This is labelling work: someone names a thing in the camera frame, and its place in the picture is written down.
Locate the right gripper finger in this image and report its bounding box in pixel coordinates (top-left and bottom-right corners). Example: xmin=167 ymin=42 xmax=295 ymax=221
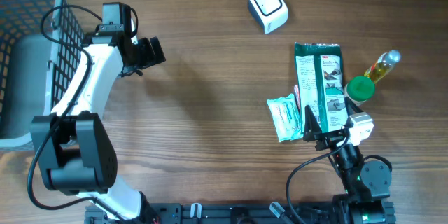
xmin=344 ymin=97 xmax=361 ymax=115
xmin=303 ymin=105 xmax=322 ymax=142

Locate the green lid white jar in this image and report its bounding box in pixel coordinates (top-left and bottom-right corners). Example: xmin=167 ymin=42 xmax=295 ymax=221
xmin=344 ymin=76 xmax=375 ymax=106

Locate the pale green wipes packet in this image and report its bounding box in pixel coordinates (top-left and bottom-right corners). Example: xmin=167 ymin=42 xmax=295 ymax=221
xmin=267 ymin=93 xmax=303 ymax=142

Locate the orange Kleenex tissue pack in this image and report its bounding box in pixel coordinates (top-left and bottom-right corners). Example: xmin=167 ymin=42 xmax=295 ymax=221
xmin=293 ymin=85 xmax=301 ymax=111

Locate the green 3M gloves package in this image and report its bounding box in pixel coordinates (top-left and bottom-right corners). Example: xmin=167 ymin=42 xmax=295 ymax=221
xmin=294 ymin=43 xmax=348 ymax=132

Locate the yellow liquid clear bottle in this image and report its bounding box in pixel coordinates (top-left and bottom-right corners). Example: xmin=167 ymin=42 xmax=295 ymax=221
xmin=364 ymin=50 xmax=401 ymax=84

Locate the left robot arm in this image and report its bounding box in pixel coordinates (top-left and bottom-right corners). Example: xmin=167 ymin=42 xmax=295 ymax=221
xmin=27 ymin=2 xmax=165 ymax=223

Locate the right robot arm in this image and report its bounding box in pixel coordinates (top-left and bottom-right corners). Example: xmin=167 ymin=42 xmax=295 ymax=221
xmin=304 ymin=98 xmax=396 ymax=224

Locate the white barcode scanner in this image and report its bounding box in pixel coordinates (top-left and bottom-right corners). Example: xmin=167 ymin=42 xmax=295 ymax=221
xmin=248 ymin=0 xmax=289 ymax=34

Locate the grey plastic mesh basket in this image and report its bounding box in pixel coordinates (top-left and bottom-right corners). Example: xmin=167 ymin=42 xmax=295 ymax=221
xmin=1 ymin=0 xmax=84 ymax=151

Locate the right black camera cable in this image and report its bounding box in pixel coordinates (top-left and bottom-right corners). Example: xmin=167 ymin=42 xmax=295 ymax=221
xmin=285 ymin=134 xmax=351 ymax=224

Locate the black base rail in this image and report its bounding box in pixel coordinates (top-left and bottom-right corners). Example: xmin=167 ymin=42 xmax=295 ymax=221
xmin=83 ymin=201 xmax=397 ymax=224

